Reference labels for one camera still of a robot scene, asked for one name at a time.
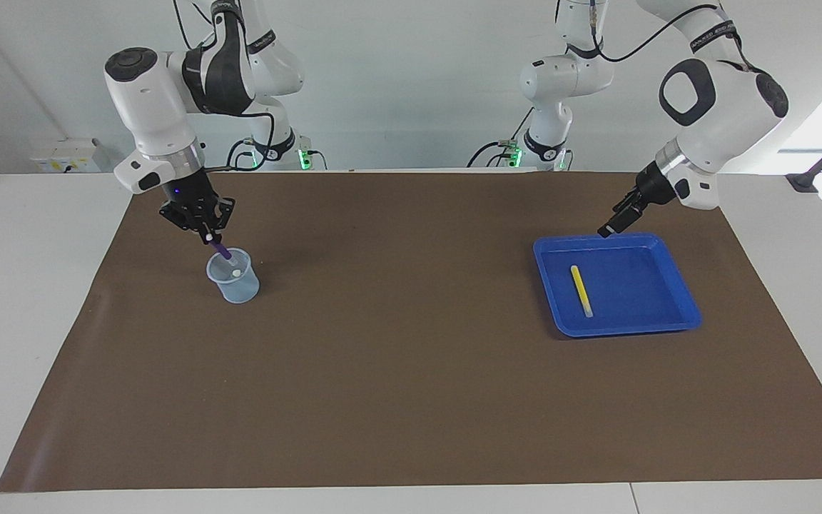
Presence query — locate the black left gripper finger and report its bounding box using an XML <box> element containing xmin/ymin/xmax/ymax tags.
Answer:
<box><xmin>599</xmin><ymin>207</ymin><xmax>644</xmax><ymax>238</ymax></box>
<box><xmin>600</xmin><ymin>193</ymin><xmax>641</xmax><ymax>226</ymax></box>

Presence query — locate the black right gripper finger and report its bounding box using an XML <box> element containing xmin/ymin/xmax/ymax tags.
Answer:
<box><xmin>160</xmin><ymin>211</ymin><xmax>201</xmax><ymax>233</ymax></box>
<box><xmin>201</xmin><ymin>200</ymin><xmax>235</xmax><ymax>243</ymax></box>

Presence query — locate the yellow marker pen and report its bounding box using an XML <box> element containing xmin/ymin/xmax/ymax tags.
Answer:
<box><xmin>570</xmin><ymin>265</ymin><xmax>594</xmax><ymax>318</ymax></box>

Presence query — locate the blue plastic tray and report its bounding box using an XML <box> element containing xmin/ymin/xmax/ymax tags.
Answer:
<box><xmin>533</xmin><ymin>233</ymin><xmax>703</xmax><ymax>338</ymax></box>

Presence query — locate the translucent plastic cup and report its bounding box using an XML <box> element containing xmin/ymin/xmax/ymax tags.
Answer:
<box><xmin>205</xmin><ymin>248</ymin><xmax>260</xmax><ymax>305</ymax></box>

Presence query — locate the brown table mat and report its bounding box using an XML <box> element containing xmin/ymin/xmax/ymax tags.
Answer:
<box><xmin>0</xmin><ymin>171</ymin><xmax>822</xmax><ymax>493</ymax></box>

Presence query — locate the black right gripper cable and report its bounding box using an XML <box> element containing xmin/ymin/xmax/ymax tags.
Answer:
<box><xmin>201</xmin><ymin>107</ymin><xmax>276</xmax><ymax>173</ymax></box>

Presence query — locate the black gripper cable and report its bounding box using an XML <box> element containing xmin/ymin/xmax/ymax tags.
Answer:
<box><xmin>201</xmin><ymin>107</ymin><xmax>276</xmax><ymax>173</ymax></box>
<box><xmin>557</xmin><ymin>0</ymin><xmax>722</xmax><ymax>65</ymax></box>

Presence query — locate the black right arm base cable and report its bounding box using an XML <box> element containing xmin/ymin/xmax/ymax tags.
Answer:
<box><xmin>226</xmin><ymin>138</ymin><xmax>255</xmax><ymax>172</ymax></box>

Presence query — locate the black arm base cable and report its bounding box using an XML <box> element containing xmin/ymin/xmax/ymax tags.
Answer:
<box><xmin>226</xmin><ymin>138</ymin><xmax>255</xmax><ymax>172</ymax></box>
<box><xmin>467</xmin><ymin>141</ymin><xmax>522</xmax><ymax>169</ymax></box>

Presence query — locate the white wall socket box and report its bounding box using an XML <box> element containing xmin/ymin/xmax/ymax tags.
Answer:
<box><xmin>31</xmin><ymin>138</ymin><xmax>103</xmax><ymax>173</ymax></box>

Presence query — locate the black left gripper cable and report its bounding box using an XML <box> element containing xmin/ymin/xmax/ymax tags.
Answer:
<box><xmin>557</xmin><ymin>0</ymin><xmax>722</xmax><ymax>65</ymax></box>

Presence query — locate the black left arm base cable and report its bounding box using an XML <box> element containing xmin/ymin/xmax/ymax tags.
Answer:
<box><xmin>467</xmin><ymin>141</ymin><xmax>522</xmax><ymax>169</ymax></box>

